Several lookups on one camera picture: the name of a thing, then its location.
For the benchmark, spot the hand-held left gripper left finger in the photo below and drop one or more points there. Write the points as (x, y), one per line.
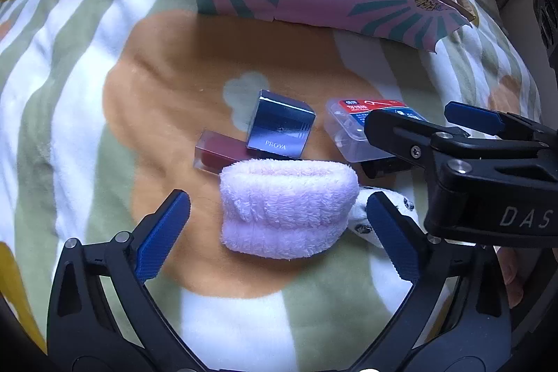
(163, 239)

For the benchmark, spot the clear plastic box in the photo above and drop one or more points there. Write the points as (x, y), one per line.
(348, 128)

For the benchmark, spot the person's right hand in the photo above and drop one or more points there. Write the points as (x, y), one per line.
(514, 269)

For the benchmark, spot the white panda print sock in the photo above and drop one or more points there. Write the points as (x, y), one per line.
(362, 217)

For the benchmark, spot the dark furniture panel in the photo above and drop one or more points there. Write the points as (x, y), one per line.
(545, 6)

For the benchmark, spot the red lip gloss tube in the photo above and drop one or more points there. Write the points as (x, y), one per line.
(218, 152)

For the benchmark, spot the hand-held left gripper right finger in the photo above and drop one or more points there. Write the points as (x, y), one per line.
(392, 243)

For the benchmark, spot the striped floral blanket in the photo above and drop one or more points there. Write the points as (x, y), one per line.
(65, 93)

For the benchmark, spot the blue cosmetic box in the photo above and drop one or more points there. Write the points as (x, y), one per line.
(279, 125)

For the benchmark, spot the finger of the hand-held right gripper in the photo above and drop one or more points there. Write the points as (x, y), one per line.
(392, 132)
(473, 115)

